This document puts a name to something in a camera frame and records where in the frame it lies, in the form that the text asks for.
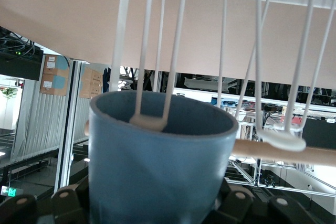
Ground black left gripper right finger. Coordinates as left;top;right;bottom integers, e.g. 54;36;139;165
208;178;320;224

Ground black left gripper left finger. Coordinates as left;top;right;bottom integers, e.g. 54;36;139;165
0;176;91;224

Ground blue plastic cup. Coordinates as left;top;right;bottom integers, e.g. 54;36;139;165
88;90;239;224

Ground green exit sign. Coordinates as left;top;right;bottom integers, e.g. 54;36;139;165
1;185;17;198

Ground white metal column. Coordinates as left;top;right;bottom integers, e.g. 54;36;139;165
53;60;83;194

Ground cardboard box white label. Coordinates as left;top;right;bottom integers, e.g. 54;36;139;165
79;67;103;99
43;54;70;78
39;73;69;97

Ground black equipment box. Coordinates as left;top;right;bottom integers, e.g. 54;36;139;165
0;47;44;81

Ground white wire cup holder rack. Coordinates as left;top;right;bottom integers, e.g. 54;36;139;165
84;0;336;168

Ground grey network cables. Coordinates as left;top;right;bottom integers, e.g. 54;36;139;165
0;26;36;57

